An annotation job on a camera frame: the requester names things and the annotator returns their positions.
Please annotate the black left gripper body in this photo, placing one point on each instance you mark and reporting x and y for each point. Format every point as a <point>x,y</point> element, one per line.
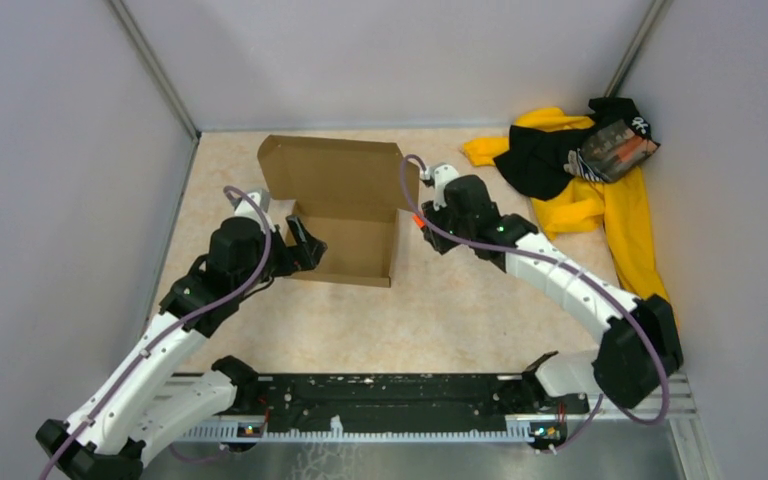
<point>279,265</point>

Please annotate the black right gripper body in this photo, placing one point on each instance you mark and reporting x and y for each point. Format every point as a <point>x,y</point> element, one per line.
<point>444,218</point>

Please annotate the brown cardboard box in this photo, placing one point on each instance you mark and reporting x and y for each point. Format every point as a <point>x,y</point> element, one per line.
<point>348,194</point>

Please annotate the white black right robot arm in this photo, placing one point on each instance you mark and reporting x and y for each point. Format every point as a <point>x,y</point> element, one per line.
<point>638,347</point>

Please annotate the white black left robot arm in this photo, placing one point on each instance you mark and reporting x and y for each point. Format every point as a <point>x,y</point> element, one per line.
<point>118,431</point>

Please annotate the black printed garment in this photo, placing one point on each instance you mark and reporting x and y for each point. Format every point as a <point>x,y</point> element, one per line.
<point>540,164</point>

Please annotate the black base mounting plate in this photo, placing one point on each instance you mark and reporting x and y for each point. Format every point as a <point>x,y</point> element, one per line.
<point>397,403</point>

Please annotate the yellow garment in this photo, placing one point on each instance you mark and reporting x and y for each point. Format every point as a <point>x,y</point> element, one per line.
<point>621,209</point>

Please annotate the aluminium frame rail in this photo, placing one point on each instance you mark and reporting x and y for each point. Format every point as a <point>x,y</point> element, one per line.
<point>239,429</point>

